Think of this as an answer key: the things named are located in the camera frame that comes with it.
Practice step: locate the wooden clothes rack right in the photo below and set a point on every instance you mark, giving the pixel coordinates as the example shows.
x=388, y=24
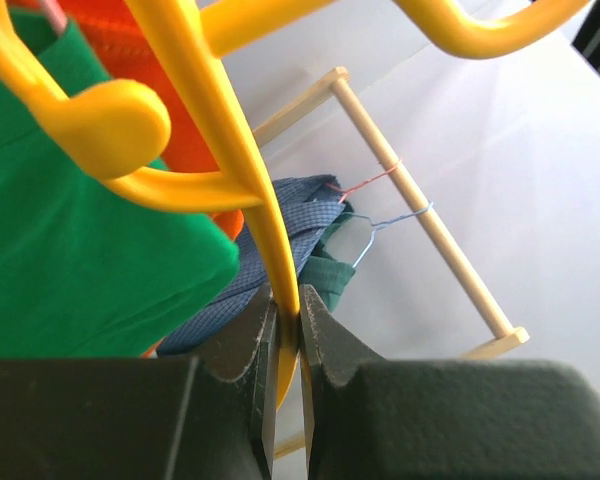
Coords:
x=335, y=83

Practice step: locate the green t shirt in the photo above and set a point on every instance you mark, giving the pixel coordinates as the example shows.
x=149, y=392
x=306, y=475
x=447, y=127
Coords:
x=84, y=272

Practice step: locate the blue checkered shorts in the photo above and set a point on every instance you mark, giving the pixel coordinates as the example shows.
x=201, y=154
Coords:
x=307, y=208

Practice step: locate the pink wire hanger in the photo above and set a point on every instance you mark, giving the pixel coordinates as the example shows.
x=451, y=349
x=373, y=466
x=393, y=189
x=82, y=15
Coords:
x=345, y=193

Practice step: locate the dark yellow plastic hanger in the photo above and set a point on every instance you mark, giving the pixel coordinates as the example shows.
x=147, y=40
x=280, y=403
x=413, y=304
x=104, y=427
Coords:
x=114, y=129

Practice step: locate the teal green shorts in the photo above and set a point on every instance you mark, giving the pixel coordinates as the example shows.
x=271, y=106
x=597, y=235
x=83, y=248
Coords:
x=325, y=273

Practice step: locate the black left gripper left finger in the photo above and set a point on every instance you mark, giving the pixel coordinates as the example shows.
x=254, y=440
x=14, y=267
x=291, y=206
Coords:
x=209, y=414

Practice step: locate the orange t shirt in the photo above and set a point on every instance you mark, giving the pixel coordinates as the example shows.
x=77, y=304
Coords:
x=122, y=48

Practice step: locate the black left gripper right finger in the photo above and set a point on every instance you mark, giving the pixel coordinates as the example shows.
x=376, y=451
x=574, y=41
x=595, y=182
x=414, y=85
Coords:
x=367, y=417

